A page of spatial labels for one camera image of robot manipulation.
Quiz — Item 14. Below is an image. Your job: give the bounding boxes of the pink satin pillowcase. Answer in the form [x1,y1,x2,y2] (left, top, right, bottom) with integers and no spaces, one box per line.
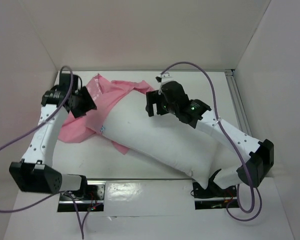
[58,73,154,155]

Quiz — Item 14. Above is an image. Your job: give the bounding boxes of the white pillow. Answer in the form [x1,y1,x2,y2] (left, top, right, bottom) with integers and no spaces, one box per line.
[102,90,218,189]

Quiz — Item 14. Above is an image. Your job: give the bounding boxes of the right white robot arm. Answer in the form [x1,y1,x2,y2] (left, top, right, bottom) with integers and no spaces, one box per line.
[145,81,274,196]

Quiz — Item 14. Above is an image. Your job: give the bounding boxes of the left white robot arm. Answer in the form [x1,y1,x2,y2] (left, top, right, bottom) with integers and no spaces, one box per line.
[9,85,97,200]

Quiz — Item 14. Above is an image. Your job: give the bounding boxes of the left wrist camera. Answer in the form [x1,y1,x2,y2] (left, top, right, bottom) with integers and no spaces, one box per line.
[59,73,79,92]

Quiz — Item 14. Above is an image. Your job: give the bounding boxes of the aluminium frame rail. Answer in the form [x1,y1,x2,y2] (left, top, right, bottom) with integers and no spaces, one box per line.
[224,69,251,135]

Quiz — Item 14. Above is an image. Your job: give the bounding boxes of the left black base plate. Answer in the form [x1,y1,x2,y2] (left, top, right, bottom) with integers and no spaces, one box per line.
[57,180,106,213]

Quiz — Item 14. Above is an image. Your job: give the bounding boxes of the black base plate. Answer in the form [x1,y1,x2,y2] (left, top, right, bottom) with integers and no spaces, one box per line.
[57,180,106,213]
[190,182,239,210]

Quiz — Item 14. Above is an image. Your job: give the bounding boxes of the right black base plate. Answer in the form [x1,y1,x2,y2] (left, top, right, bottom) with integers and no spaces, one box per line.
[190,182,239,210]

